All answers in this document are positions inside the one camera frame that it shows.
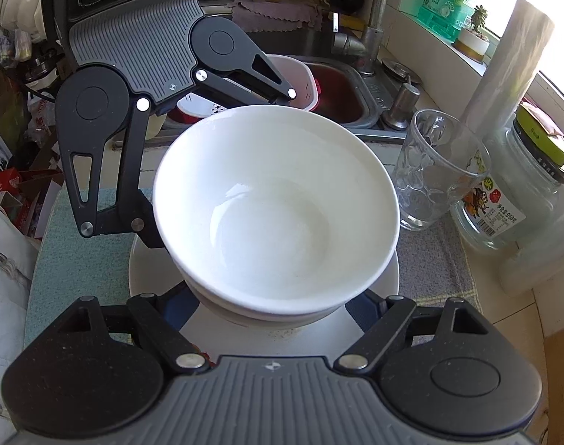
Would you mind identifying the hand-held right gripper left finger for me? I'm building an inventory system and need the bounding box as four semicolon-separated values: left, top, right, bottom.
62;285;215;376

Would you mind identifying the red-print cardboard box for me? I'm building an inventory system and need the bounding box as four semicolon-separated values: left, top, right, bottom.
0;167;65;237

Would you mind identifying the small potted plant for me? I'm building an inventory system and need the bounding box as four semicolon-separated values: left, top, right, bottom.
453;4;491;61

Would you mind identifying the grey and blue checked towel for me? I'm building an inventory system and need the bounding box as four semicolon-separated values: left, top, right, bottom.
25;188;484;362

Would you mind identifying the green dish soap bottle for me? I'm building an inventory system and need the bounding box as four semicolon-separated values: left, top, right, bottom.
416;0;489;42

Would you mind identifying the person's white jacket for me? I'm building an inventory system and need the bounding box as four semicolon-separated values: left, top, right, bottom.
0;192;39;445

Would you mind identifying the stainless steel sink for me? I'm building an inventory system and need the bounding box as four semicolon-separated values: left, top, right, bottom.
162;23;419;140

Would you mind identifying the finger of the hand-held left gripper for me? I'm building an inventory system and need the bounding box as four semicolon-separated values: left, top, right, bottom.
60;97;174;256
194;51;299;112

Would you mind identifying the purple-grey dish rag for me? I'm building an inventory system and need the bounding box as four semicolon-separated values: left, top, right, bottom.
231;0;324;33

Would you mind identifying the glass jar with green lid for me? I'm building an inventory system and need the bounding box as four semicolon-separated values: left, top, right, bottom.
451;104;564;251

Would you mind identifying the metal soap dispenser knob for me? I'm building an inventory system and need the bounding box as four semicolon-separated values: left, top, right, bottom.
381;82;422;131

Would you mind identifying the clear dimpled glass cup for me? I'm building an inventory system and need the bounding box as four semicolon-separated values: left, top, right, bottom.
392;109;492;233

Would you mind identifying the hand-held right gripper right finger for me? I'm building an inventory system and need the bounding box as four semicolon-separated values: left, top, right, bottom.
333;290;491;376

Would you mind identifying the clear plastic wrap roll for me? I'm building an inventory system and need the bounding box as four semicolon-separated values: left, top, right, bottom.
460;0;556;142
497;201;564;297

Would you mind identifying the white fruit-print plate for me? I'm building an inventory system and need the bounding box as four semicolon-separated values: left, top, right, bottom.
128;236;400;357

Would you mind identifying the tan paper packet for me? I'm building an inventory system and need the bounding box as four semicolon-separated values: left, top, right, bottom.
518;104;564;137

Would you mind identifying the white plastic colander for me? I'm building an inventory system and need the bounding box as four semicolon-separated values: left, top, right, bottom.
178;55;321;121

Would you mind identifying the round metal sink lid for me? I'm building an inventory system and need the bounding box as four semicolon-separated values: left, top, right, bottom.
381;58;422;85

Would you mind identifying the metal faucet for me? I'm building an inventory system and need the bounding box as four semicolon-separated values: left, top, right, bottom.
331;0;394;75

